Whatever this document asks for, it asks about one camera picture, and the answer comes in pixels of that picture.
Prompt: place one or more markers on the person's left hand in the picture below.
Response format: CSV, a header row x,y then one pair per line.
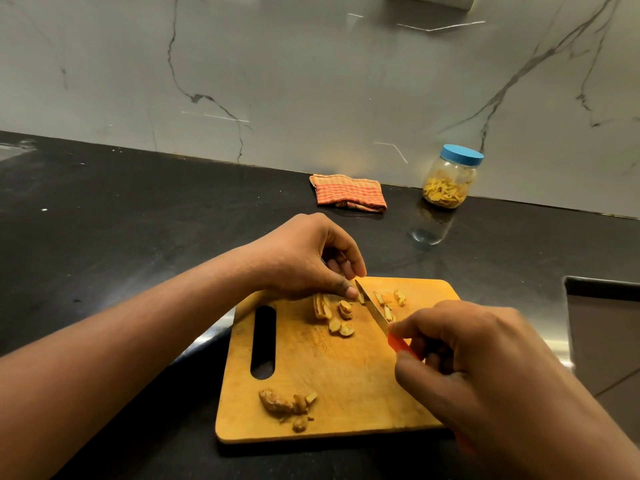
x,y
300,254

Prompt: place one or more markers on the person's right hand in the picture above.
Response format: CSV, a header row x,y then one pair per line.
x,y
490,384

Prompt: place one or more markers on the pile of ginger slices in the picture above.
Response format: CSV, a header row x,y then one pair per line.
x,y
345,309

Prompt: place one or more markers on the chopped ginger strips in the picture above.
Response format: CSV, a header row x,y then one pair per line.
x,y
399,297

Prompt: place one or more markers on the knobby ginger piece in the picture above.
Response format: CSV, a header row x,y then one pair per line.
x,y
275,402

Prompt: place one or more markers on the small round ginger end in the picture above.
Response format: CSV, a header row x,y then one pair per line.
x,y
300,424

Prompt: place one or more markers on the blue-lidded plastic jar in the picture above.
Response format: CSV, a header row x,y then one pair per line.
x,y
452,177

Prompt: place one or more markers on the person's left forearm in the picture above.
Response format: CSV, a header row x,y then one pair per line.
x,y
100,359

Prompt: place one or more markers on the blue jar lid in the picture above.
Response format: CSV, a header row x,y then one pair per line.
x,y
461,155

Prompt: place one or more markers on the orange checked cloth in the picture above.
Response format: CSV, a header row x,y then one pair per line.
x,y
348,191

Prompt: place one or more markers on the beige cabinet door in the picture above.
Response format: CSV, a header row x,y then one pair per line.
x,y
605,339

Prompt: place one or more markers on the wooden cutting board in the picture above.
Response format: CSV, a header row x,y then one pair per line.
x,y
340,374

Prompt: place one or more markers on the steel sink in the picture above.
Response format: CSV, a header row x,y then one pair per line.
x,y
14,151

